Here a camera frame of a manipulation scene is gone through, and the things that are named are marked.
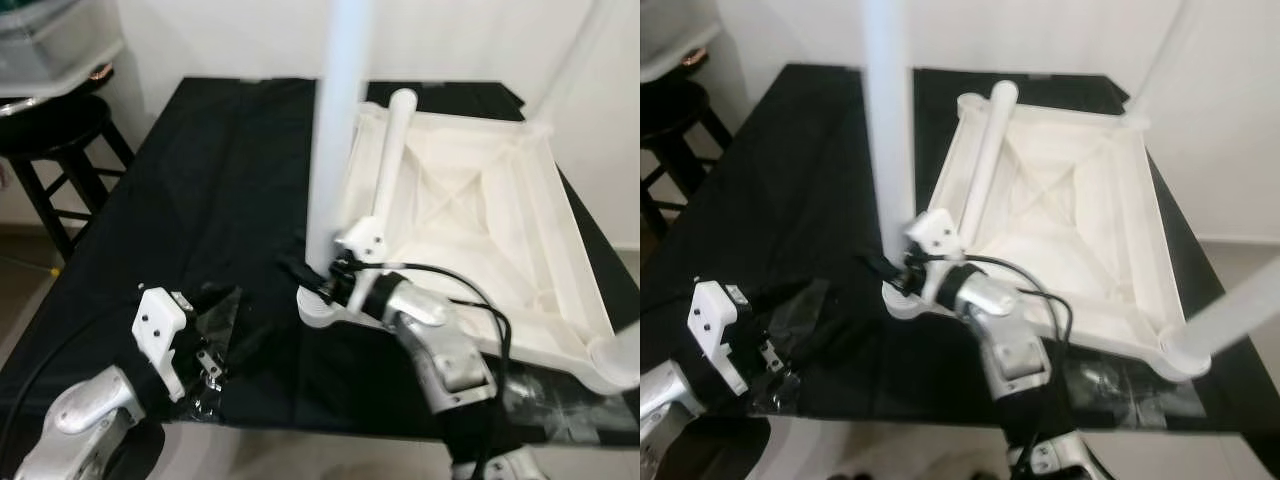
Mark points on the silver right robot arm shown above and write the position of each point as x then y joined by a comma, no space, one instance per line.
1005,340
445,350

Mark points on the white plastic children table top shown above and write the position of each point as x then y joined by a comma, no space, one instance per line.
1060,210
480,220

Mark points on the black tablecloth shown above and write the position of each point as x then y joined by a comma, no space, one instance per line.
800,170
230,180

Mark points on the dark wooden stool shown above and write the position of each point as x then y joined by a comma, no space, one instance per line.
60,135
675,115

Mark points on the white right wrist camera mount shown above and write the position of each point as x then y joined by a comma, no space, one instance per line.
362,240
935,232

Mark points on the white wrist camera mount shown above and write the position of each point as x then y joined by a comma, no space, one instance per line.
362,240
158,320
712,315
935,232

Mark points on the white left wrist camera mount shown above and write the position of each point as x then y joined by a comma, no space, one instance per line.
712,315
158,320

